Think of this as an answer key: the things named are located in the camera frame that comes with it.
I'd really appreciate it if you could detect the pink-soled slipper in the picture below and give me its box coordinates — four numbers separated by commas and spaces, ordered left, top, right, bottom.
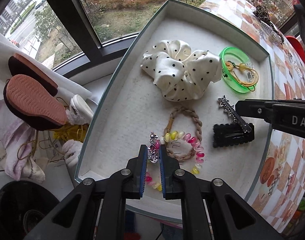
8, 53, 58, 96
3, 74, 67, 131

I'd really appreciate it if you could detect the green-rimmed white tray box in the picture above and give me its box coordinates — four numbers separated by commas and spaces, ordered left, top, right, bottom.
74, 0, 276, 224

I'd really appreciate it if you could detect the yellow flower hair tie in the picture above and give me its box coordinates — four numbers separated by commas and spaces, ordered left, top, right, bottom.
225, 60, 260, 92

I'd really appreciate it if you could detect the pink-soled slipper upper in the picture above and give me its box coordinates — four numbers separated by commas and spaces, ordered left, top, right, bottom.
8, 53, 58, 96

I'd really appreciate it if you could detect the green translucent bangle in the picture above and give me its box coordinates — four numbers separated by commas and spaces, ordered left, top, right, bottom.
220, 47, 259, 94

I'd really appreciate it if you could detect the red plastic stool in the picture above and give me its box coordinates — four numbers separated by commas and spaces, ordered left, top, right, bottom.
286, 36, 305, 63

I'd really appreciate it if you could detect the checkered patterned tablecloth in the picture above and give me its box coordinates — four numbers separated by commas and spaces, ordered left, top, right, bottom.
201, 0, 305, 232

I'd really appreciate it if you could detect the black scalloped snap clip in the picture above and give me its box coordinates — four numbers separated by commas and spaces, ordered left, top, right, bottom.
213, 123, 255, 148

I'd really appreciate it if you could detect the silver star hair clip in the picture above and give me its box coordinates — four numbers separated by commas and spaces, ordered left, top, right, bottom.
218, 95, 252, 133

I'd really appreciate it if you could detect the silver chain necklace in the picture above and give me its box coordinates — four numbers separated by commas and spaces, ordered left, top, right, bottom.
285, 49, 305, 79

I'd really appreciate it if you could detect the white fluffy slipper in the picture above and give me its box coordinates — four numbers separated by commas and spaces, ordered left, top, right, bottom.
66, 94, 94, 125

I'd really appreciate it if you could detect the white polka dot scrunchie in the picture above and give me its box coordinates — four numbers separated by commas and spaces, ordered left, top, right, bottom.
140, 40, 222, 102

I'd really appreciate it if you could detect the leopard print scrunchie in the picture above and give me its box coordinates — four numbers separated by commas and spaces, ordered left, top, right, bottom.
253, 5, 271, 25

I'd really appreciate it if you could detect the pink yellow spiral hair tie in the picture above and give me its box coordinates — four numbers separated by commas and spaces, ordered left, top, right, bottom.
144, 130, 205, 192

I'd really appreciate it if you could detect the silver bear charm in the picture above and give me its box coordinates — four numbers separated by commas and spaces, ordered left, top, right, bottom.
148, 132, 160, 164

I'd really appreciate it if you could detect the pink-soled slipper lower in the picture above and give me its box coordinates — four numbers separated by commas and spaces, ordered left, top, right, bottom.
3, 74, 67, 131

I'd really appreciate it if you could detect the brown braided hair tie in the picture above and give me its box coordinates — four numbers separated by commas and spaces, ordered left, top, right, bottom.
163, 106, 203, 162

